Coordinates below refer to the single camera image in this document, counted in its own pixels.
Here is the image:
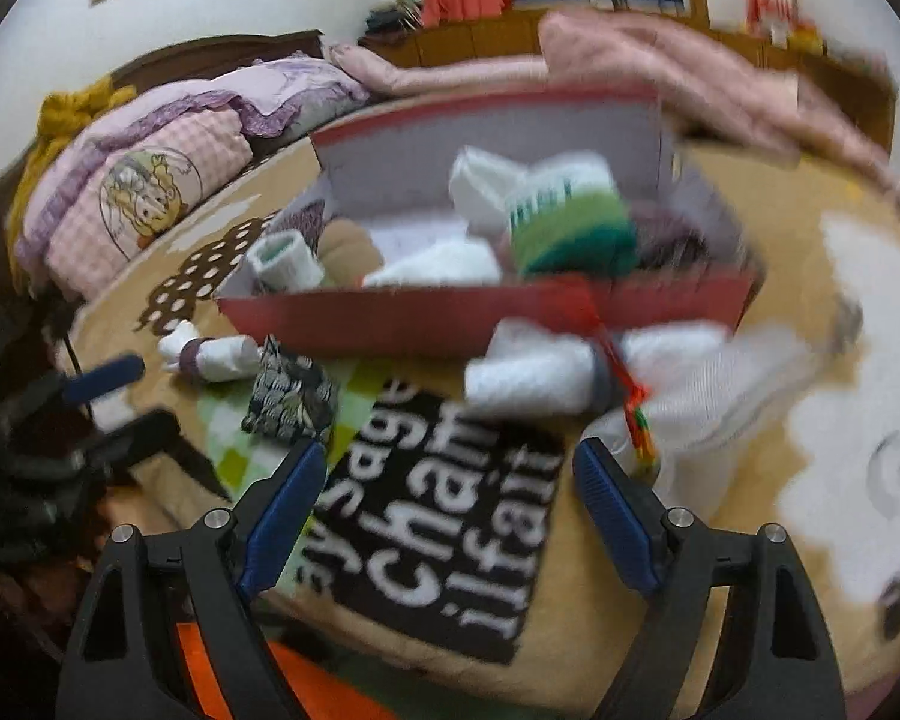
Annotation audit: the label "brown printed blanket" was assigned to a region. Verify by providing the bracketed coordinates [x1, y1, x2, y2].
[67, 135, 900, 698]

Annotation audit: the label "purple frilled pillow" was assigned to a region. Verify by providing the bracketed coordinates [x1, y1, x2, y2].
[210, 56, 372, 158]

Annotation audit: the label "pile of dark clothes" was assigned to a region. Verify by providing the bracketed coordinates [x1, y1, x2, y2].
[364, 0, 425, 38]

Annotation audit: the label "plain white sock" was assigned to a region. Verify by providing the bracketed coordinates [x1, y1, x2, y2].
[364, 236, 505, 290]

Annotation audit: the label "yellow knit cloth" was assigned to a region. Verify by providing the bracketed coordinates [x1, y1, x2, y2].
[7, 79, 137, 278]

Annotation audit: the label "red cardboard box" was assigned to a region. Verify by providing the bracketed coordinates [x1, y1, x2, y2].
[216, 86, 766, 361]

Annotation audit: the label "red tassel cord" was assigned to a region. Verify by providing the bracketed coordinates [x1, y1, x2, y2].
[562, 277, 661, 485]

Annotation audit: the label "green white sock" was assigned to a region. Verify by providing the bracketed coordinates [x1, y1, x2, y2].
[450, 150, 640, 278]
[246, 231, 323, 293]

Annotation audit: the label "black white patterned sock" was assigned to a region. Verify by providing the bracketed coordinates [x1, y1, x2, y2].
[241, 336, 340, 445]

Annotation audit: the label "pillows with purple frill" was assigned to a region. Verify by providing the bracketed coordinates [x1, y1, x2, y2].
[11, 86, 256, 293]

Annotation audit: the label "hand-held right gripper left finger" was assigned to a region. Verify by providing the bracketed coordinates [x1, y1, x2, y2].
[56, 437, 329, 720]

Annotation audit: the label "pink fleece blanket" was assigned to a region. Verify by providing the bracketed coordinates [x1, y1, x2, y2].
[538, 11, 900, 203]

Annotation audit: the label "white sock grey band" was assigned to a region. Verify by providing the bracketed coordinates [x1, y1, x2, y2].
[465, 319, 725, 421]

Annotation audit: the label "orange object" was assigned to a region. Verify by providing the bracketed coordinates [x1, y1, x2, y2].
[176, 619, 391, 720]

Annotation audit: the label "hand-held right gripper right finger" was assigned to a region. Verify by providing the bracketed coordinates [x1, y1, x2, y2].
[572, 437, 848, 720]

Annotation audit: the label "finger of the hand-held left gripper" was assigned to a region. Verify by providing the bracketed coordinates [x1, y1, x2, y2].
[67, 409, 185, 470]
[0, 355, 147, 428]

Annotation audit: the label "pink quilt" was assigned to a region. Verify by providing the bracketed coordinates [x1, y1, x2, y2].
[330, 41, 548, 98]

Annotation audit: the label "dark wooden headboard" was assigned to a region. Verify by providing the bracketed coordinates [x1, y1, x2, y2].
[109, 30, 327, 91]

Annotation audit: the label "white sock purple band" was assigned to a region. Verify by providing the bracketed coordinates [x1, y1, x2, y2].
[157, 319, 262, 385]

